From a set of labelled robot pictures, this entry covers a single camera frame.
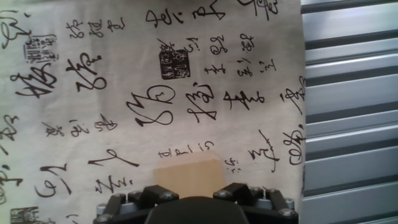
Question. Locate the small wooden block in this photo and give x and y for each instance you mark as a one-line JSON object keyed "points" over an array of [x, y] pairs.
{"points": [[189, 177]]}

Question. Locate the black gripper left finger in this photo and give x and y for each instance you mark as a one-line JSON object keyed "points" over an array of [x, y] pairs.
{"points": [[149, 194]]}

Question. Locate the beige calligraphy print cloth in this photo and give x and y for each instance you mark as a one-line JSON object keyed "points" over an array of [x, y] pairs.
{"points": [[124, 93]]}

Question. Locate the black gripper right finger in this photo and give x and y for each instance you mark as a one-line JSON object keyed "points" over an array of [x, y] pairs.
{"points": [[239, 193]]}

